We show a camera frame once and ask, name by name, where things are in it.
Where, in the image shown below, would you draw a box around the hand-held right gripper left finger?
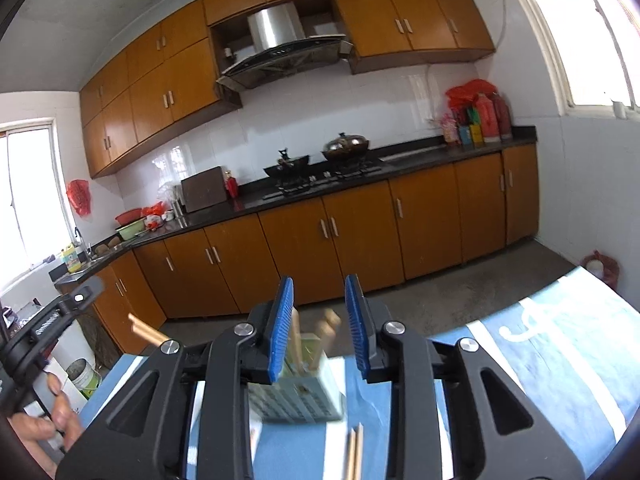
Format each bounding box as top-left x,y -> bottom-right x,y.
55,275 -> 296,480

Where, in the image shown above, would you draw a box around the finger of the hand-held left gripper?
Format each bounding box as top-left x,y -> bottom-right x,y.
47,277 -> 107,319

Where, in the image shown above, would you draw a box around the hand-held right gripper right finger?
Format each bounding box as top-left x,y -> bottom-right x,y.
344,273 -> 585,480

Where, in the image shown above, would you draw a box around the green perforated utensil holder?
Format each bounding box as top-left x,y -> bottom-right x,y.
247,332 -> 346,423

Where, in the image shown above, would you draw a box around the person's left hand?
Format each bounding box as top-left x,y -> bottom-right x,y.
10,372 -> 86,478

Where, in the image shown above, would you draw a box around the yellow detergent bottle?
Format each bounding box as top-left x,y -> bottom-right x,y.
62,242 -> 82,273

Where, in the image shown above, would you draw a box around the steel sink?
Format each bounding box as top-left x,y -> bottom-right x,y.
67,247 -> 126,273

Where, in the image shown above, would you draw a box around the steel faucet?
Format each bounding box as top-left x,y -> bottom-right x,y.
74,227 -> 93,261

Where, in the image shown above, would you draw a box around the white bucket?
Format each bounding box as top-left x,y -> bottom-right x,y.
65,358 -> 103,401

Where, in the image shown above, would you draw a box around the red plastic bag on hook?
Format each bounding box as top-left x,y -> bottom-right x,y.
66,178 -> 93,218

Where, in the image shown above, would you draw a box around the small kitchen window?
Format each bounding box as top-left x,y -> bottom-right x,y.
0,119 -> 76,291

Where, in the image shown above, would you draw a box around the right group of wooden chopsticks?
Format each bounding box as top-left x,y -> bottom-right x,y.
350,422 -> 364,480

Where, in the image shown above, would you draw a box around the black kitchen countertop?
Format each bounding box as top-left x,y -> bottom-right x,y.
50,125 -> 538,286

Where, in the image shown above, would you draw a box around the wooden lower kitchen cabinets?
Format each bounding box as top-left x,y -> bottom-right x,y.
55,142 -> 541,356

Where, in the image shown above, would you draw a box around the wooden kitchen cabinets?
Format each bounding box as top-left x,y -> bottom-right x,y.
79,0 -> 497,179
55,142 -> 541,356

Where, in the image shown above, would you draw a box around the white plastic bag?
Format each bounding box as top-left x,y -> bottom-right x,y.
156,180 -> 182,206

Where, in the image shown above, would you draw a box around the black gas stove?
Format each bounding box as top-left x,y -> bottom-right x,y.
262,157 -> 386,198

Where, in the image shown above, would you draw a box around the dark wooden cutting board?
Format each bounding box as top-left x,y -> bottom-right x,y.
180,166 -> 227,213

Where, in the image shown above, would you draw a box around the black wok with lid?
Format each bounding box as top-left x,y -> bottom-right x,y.
321,132 -> 371,161

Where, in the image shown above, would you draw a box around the wooden upper kitchen cabinets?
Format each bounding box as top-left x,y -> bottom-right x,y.
79,0 -> 497,179

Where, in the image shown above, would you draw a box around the pink packet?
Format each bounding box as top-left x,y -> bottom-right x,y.
440,112 -> 462,147

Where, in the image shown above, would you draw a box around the blue striped tablecloth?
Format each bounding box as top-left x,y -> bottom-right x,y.
75,265 -> 640,480

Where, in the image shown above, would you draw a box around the red bag with white contents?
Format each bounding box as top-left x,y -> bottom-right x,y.
580,250 -> 621,291

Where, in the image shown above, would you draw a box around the large red plastic bag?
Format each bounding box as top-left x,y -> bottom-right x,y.
445,79 -> 496,108

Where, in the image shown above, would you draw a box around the steel range hood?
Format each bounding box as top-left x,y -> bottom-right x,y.
215,2 -> 356,93

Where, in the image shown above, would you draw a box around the large sliding window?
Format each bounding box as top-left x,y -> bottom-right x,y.
502,0 -> 640,118

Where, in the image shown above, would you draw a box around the black wok with handle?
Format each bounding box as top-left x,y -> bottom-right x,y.
263,147 -> 311,178

